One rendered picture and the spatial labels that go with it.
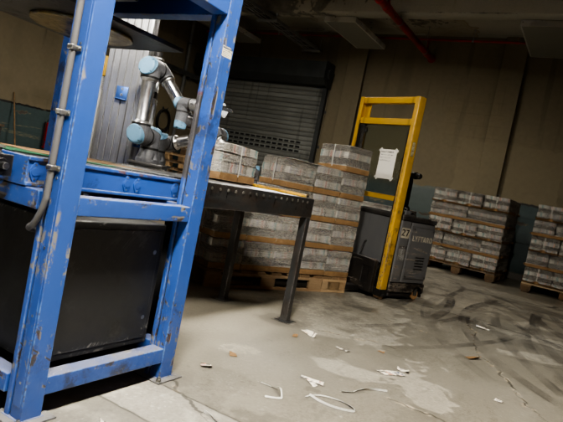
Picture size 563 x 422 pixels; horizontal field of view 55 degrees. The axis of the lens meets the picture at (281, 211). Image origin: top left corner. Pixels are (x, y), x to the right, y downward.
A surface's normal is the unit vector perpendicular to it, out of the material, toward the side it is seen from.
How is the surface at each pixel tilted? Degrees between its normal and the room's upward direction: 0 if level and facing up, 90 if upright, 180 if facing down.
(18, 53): 90
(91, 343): 90
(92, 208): 90
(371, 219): 90
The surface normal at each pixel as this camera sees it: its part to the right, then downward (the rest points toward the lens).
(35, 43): 0.84, 0.20
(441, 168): -0.50, -0.05
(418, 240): 0.58, 0.16
